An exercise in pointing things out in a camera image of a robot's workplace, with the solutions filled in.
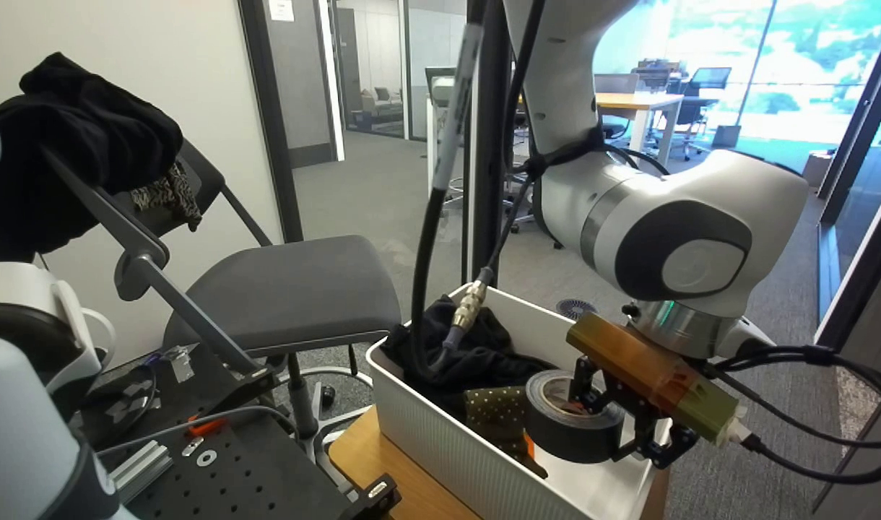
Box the black jacket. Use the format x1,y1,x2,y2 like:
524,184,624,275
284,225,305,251
0,51,183,262

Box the olive dotted cloth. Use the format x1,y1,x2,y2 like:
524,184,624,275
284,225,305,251
466,387,527,443

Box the wooden office desk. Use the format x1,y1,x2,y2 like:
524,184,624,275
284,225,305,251
596,93,683,163

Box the wooden stool top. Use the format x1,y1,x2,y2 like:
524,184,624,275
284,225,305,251
328,405,479,520

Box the black clothes in box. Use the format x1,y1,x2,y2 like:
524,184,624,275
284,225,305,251
381,297,549,420

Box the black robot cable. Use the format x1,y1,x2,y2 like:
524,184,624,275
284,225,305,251
409,0,549,379

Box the white plastic box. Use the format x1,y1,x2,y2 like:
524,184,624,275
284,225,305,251
364,284,658,520

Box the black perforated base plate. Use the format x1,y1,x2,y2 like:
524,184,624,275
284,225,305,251
72,343,404,520

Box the black tape roll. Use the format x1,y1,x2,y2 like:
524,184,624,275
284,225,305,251
524,369,624,462

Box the amber wrist camera box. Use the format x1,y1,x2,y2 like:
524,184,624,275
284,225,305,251
566,314,752,446

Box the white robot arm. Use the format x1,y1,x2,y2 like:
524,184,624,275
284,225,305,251
504,0,807,447

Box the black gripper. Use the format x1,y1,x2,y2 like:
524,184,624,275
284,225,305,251
569,358,700,467

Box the grey office chair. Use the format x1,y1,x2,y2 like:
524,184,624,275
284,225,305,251
35,141,404,443

